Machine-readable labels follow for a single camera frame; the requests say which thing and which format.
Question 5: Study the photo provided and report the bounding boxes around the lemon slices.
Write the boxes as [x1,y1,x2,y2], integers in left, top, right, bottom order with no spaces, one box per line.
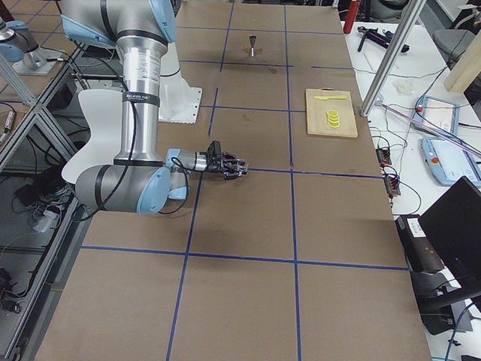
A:
[326,109,340,129]

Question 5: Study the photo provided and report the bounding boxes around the black monitor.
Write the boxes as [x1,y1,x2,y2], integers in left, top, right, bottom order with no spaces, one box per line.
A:
[419,176,480,287]

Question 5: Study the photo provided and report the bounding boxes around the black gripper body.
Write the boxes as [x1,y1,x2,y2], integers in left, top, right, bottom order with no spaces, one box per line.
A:
[205,141,224,174]

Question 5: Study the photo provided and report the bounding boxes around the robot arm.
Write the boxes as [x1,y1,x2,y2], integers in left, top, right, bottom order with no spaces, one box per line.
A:
[62,1,247,214]

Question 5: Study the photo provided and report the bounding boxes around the clear glass cup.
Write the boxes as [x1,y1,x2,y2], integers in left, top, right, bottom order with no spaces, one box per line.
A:
[237,159,249,177]

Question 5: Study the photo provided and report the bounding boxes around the steel double jigger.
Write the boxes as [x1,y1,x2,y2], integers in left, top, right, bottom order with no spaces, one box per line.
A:
[249,35,257,57]

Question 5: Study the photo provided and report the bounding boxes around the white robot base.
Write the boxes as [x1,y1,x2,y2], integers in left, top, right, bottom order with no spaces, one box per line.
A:
[159,43,202,124]

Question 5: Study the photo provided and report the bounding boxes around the far teach pendant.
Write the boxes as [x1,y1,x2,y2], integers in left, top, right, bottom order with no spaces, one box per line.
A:
[413,96,460,135]

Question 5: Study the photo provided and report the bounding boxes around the teach pendant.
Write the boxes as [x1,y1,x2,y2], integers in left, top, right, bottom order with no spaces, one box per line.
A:
[421,137,480,187]
[413,96,460,135]

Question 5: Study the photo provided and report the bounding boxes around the aluminium frame post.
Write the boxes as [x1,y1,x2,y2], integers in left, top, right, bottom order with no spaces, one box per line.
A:
[360,0,426,117]

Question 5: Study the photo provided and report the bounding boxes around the wooden cutting board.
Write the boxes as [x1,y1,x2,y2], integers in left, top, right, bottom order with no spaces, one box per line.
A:
[305,89,358,138]

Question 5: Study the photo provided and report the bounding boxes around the wooden plank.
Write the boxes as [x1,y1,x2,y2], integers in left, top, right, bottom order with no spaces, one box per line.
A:
[444,34,480,93]

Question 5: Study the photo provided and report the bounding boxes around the red bottle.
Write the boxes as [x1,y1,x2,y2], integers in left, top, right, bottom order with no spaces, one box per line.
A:
[343,0,361,35]

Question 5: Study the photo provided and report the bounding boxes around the crumpled white tissue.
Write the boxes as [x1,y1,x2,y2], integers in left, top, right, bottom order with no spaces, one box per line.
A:
[392,79,415,96]

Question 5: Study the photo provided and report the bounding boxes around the black tool with handle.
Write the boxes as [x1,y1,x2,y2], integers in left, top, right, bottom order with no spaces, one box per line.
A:
[357,26,395,52]

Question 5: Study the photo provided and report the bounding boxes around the yellow plastic knife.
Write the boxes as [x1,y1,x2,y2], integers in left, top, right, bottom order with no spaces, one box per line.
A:
[313,96,347,101]

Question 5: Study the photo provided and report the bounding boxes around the metal rod green tip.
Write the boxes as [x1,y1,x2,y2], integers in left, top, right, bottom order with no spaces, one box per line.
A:
[374,98,481,159]

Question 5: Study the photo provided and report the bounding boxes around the near teach pendant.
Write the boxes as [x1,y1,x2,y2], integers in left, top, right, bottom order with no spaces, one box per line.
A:
[421,137,480,187]

